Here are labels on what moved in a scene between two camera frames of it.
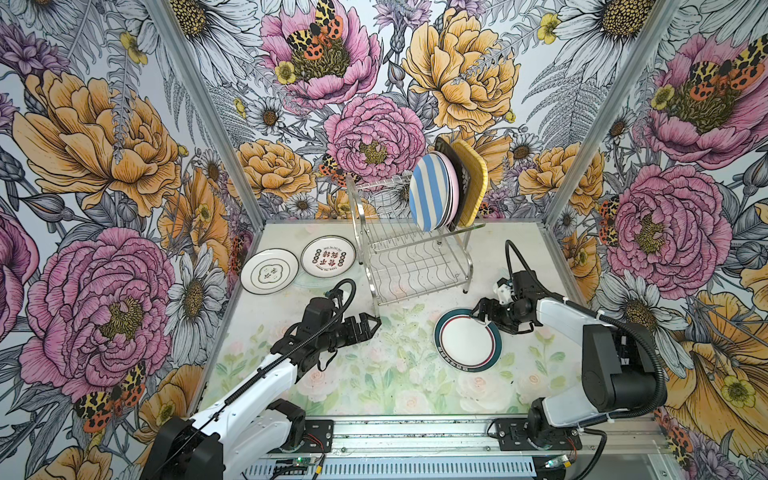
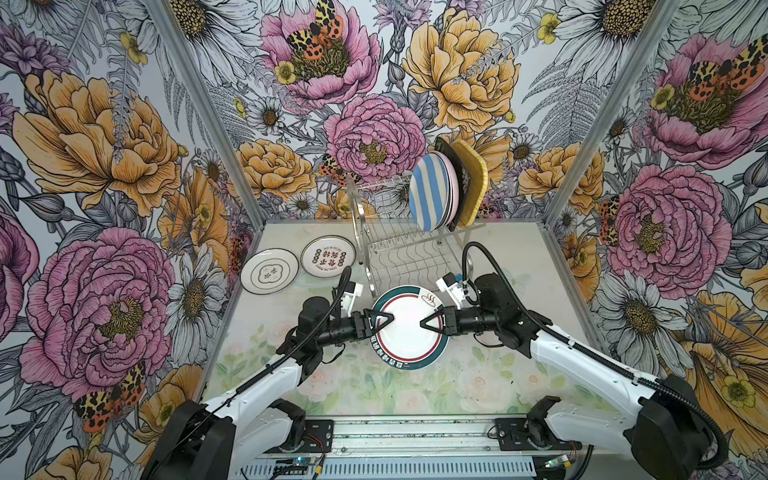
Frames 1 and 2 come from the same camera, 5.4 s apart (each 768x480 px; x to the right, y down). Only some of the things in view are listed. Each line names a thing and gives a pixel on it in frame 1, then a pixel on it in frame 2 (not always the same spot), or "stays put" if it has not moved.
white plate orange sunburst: [451, 196] stays put
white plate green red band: [465, 344] -> [404, 344]
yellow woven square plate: [476, 160] stays put
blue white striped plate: [431, 190] stays put
